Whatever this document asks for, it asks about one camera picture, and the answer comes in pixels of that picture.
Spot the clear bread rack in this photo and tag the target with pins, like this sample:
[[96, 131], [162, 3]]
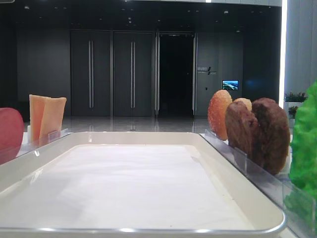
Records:
[[213, 138]]

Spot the front bread bun slice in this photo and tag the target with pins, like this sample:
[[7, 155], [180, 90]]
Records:
[[216, 113]]

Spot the front brown meat patty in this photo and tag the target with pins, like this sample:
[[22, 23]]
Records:
[[241, 126]]

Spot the brown meat patty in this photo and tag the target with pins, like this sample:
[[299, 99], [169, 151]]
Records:
[[274, 133], [241, 126]]

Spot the front orange cheese slice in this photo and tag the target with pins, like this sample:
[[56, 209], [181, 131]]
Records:
[[52, 117]]

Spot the orange cheese slice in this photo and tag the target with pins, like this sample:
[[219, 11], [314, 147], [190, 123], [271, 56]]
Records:
[[52, 117], [39, 118]]

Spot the rear brown meat patty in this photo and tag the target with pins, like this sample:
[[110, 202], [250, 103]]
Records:
[[274, 133]]

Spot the rear orange cheese slice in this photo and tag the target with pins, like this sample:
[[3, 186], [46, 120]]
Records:
[[39, 118]]

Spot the clear cheese rack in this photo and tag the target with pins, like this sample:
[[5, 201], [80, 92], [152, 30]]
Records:
[[29, 145]]

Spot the red tomato slice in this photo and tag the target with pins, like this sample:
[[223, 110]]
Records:
[[11, 134]]

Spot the green lettuce leaf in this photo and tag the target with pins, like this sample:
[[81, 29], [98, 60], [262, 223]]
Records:
[[304, 142]]

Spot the clear lettuce rack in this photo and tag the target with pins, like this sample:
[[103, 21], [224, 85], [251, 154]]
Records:
[[301, 201]]

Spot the dark double door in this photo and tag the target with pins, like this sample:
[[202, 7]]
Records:
[[111, 73]]

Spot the white paper tray liner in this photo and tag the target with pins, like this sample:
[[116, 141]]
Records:
[[131, 187]]

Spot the clear patty rack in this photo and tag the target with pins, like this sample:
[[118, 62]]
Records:
[[241, 156]]

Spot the cream white tray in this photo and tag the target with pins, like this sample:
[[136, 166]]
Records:
[[266, 218]]

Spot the potted plants on shelf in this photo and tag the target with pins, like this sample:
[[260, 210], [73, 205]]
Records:
[[292, 101]]

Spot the small wall display screen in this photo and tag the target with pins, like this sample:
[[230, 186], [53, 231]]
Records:
[[230, 85]]

